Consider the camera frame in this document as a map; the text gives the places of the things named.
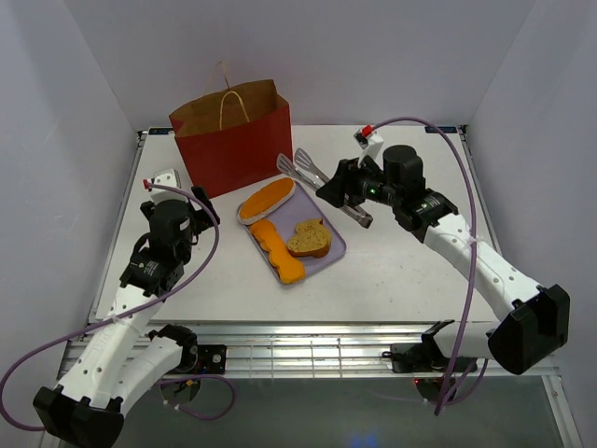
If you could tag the wavy orange bread piece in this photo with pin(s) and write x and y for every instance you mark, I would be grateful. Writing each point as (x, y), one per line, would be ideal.
(289, 269)

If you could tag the red paper bag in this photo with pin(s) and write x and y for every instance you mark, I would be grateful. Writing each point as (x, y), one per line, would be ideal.
(230, 139)

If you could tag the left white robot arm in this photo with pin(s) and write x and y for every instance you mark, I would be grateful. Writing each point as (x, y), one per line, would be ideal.
(88, 405)

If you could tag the lavender plastic tray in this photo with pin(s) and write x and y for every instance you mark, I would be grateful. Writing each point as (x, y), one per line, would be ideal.
(291, 232)

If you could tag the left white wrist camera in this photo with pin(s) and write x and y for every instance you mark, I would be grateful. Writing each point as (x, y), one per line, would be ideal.
(169, 178)

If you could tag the long orange bread loaf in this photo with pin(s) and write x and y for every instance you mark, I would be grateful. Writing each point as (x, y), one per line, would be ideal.
(266, 200)

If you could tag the metal kitchen tongs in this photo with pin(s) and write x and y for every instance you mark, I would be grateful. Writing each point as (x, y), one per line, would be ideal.
(304, 170)

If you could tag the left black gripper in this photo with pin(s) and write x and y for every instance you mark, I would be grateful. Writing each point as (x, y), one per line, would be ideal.
(201, 219)

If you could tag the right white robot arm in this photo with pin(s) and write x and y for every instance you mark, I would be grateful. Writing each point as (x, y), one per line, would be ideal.
(531, 320)

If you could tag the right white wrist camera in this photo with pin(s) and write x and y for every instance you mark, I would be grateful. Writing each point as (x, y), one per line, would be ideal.
(369, 141)

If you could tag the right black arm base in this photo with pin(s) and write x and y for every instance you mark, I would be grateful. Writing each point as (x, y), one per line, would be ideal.
(415, 357)

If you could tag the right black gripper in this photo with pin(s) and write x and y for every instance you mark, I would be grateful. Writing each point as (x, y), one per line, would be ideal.
(335, 190)

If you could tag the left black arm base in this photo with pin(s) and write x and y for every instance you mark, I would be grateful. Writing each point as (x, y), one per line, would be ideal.
(211, 359)

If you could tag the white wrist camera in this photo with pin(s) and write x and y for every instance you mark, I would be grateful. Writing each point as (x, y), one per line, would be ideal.
(169, 178)
(369, 141)

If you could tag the brown bread slice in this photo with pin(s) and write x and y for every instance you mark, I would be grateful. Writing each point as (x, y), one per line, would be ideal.
(312, 224)
(309, 244)

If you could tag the aluminium front rail frame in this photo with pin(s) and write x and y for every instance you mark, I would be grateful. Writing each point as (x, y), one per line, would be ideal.
(307, 351)

